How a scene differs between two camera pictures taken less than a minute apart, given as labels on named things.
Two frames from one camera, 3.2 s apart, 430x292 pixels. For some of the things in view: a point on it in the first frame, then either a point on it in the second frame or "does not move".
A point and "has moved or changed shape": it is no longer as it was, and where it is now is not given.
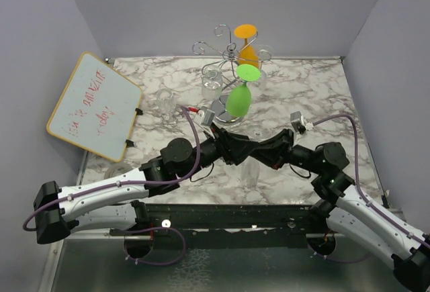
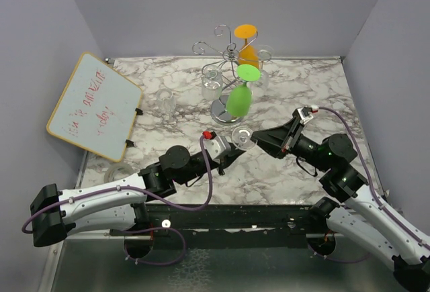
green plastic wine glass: (238, 100) does not move
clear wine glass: (211, 82) does not move
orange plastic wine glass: (247, 54) does not move
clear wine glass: (250, 172) has moved or changed shape
